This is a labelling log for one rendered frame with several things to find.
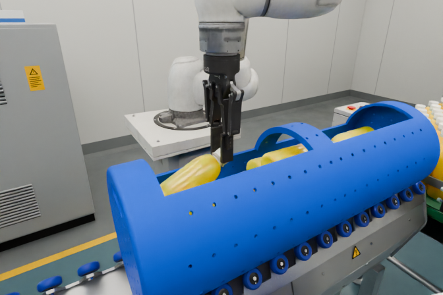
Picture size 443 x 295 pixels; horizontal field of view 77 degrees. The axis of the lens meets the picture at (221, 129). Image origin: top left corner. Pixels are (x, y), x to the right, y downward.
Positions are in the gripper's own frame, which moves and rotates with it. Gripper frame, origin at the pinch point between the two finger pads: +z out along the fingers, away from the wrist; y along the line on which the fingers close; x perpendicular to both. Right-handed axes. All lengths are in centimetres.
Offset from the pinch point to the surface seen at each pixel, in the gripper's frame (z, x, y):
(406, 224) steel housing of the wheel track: 34, 57, 19
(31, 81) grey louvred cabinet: 8, -43, -148
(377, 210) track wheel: 24, 42, 16
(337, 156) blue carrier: 1.7, 20.9, 15.4
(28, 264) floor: 121, -68, -129
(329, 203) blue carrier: 9.5, 14.9, 19.6
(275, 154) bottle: 2.5, 10.8, 6.5
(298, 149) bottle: 2.7, 17.7, 6.9
